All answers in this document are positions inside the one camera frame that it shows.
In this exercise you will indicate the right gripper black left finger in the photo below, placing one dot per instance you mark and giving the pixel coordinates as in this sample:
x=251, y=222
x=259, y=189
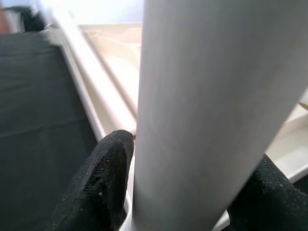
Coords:
x=96, y=187

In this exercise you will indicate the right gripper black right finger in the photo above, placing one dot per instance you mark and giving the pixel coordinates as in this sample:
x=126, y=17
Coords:
x=269, y=199

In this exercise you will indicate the white plastic table top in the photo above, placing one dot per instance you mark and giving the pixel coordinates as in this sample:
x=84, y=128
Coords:
x=286, y=154

